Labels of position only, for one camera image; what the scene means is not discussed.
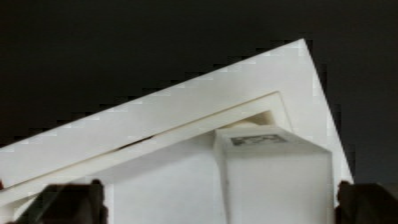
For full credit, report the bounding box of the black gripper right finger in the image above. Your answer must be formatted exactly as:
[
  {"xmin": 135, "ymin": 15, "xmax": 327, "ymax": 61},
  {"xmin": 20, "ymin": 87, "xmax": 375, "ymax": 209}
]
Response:
[{"xmin": 334, "ymin": 181, "xmax": 398, "ymax": 224}]

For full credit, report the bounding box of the white table leg with tag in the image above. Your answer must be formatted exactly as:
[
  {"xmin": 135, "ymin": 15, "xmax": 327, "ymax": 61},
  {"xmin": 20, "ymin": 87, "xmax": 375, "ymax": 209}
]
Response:
[{"xmin": 215, "ymin": 125, "xmax": 334, "ymax": 224}]

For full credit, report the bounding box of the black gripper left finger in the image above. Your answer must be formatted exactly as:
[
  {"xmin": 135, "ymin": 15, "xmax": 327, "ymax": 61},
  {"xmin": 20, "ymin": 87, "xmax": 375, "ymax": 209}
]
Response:
[{"xmin": 14, "ymin": 179, "xmax": 109, "ymax": 224}]

